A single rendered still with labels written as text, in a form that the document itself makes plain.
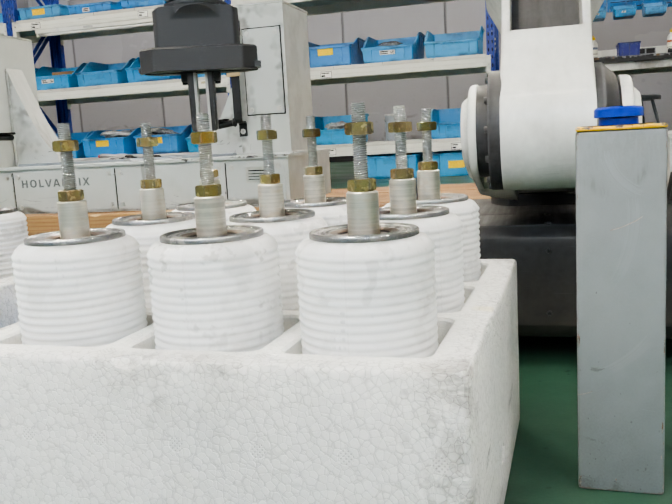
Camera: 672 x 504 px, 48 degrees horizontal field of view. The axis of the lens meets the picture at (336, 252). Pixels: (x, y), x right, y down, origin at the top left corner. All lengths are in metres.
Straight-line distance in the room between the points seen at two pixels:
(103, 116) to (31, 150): 7.10
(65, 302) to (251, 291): 0.14
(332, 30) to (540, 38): 8.38
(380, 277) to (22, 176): 2.80
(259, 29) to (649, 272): 2.28
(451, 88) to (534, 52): 8.04
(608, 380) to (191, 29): 0.52
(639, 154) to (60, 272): 0.46
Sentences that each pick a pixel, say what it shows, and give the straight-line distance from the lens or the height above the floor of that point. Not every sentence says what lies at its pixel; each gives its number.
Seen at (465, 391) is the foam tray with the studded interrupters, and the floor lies 0.17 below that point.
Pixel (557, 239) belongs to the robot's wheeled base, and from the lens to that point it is 1.00.
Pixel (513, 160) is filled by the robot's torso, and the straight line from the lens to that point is 0.89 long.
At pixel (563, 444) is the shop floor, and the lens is 0.82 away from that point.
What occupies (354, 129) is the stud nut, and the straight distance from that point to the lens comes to 0.51.
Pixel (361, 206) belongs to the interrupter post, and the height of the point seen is 0.27.
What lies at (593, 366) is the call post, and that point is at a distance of 0.69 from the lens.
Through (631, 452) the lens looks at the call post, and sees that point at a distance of 0.72.
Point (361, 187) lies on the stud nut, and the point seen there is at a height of 0.28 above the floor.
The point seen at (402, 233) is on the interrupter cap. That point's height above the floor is 0.25.
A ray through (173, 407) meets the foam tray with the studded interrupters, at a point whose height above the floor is 0.15.
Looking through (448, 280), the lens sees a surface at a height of 0.20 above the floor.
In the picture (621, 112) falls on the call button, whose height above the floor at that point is 0.32.
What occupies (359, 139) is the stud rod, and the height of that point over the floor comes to 0.32.
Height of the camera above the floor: 0.32
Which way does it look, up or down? 9 degrees down
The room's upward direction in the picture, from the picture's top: 3 degrees counter-clockwise
